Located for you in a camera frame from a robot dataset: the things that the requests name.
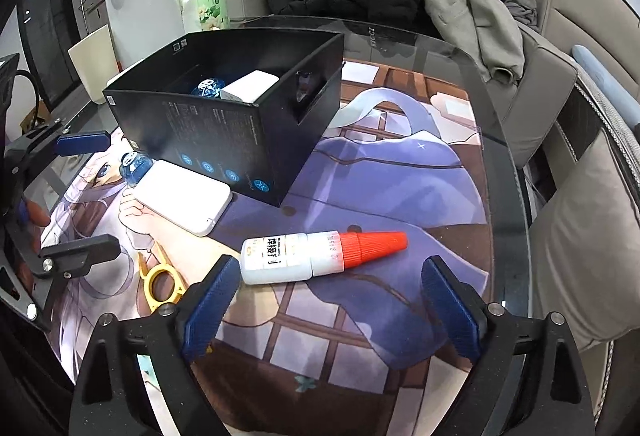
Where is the cream waste bin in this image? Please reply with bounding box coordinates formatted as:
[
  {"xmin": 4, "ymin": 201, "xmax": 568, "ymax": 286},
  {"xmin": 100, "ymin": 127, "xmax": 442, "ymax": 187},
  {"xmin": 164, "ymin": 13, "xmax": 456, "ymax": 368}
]
[{"xmin": 67, "ymin": 24, "xmax": 121, "ymax": 105}]

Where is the tall white bin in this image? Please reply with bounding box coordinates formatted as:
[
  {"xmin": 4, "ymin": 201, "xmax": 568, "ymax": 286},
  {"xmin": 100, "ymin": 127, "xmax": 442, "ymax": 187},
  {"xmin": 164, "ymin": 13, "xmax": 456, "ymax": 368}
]
[{"xmin": 103, "ymin": 0, "xmax": 186, "ymax": 69}]

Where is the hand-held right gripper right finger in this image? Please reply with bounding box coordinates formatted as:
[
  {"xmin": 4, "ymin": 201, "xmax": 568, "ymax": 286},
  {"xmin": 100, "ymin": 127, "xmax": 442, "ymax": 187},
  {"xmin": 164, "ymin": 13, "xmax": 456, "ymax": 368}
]
[{"xmin": 421, "ymin": 256, "xmax": 597, "ymax": 436}]

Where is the grey cushion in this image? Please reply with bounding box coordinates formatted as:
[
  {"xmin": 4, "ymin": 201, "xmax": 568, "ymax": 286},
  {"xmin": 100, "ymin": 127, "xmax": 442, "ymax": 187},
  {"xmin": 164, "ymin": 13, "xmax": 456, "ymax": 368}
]
[{"xmin": 530, "ymin": 131, "xmax": 640, "ymax": 352}]

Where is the beige bed headboard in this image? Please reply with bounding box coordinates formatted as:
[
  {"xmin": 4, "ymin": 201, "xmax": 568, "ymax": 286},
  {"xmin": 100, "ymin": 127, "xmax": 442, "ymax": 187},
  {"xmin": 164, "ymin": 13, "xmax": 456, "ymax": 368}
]
[{"xmin": 535, "ymin": 0, "xmax": 640, "ymax": 66}]

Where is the grey coat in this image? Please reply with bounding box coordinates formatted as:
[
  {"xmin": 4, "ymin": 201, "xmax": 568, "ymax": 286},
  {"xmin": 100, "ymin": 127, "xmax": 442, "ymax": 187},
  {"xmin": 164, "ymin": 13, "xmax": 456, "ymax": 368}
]
[{"xmin": 424, "ymin": 0, "xmax": 526, "ymax": 84}]

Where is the blue pillow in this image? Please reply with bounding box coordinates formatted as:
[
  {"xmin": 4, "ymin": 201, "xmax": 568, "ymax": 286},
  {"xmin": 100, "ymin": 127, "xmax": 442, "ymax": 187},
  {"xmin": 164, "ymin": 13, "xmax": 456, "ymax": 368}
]
[{"xmin": 572, "ymin": 44, "xmax": 640, "ymax": 127}]

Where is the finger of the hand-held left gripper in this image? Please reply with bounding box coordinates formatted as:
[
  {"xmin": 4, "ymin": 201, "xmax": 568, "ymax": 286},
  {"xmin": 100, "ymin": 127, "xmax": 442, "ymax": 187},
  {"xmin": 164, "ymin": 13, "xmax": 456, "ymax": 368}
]
[
  {"xmin": 5, "ymin": 118, "xmax": 112, "ymax": 177},
  {"xmin": 30, "ymin": 236, "xmax": 121, "ymax": 279}
]

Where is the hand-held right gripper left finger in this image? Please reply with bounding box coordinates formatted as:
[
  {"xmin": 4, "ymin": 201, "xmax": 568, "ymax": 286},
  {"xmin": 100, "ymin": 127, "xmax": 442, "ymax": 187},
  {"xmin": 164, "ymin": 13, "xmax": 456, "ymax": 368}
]
[{"xmin": 69, "ymin": 255, "xmax": 243, "ymax": 436}]

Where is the white power bank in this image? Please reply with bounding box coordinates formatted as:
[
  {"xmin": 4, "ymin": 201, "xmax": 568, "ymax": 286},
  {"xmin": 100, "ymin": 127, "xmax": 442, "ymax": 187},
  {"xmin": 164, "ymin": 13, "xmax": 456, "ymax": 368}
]
[{"xmin": 134, "ymin": 160, "xmax": 234, "ymax": 237}]

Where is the green tissue pack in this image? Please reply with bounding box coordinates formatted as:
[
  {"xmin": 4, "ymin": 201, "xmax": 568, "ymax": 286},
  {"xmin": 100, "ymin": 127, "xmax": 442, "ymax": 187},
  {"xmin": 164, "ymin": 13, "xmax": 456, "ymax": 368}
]
[{"xmin": 175, "ymin": 0, "xmax": 231, "ymax": 34}]

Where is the blue round bottle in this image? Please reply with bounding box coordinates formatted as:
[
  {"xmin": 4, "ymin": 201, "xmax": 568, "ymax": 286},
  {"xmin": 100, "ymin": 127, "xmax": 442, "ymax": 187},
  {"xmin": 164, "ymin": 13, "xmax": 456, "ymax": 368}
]
[
  {"xmin": 189, "ymin": 76, "xmax": 223, "ymax": 99},
  {"xmin": 119, "ymin": 151, "xmax": 153, "ymax": 189}
]

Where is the grey clothes pile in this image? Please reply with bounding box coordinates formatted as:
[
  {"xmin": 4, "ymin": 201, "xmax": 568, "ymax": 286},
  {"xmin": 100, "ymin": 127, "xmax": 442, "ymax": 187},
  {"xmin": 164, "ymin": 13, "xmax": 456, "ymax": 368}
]
[{"xmin": 500, "ymin": 0, "xmax": 538, "ymax": 24}]

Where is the white charger block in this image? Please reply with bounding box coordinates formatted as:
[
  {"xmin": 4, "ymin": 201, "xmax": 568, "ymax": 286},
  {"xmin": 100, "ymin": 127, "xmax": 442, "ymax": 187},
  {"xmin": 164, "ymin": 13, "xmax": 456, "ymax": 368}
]
[{"xmin": 220, "ymin": 70, "xmax": 280, "ymax": 105}]

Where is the black cardboard box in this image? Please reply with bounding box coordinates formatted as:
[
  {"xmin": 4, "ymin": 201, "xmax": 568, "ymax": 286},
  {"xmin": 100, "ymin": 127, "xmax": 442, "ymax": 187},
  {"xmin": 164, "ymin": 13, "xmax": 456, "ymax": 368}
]
[{"xmin": 102, "ymin": 30, "xmax": 346, "ymax": 207}]

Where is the printed desk mat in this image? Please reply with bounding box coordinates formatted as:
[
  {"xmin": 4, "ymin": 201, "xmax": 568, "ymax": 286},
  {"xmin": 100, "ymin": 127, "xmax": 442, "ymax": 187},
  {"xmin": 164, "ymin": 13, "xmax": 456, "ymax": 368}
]
[{"xmin": 40, "ymin": 58, "xmax": 493, "ymax": 436}]

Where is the white glue bottle red cap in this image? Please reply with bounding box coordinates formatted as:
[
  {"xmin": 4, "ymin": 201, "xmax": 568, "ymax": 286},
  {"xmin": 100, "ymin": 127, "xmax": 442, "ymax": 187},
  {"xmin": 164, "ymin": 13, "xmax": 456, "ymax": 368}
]
[{"xmin": 241, "ymin": 231, "xmax": 408, "ymax": 285}]

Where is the yellow plastic tool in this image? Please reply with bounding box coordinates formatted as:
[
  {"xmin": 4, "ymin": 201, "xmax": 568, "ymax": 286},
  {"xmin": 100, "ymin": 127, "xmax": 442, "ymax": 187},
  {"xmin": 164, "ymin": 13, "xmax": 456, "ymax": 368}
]
[{"xmin": 137, "ymin": 243, "xmax": 188, "ymax": 314}]

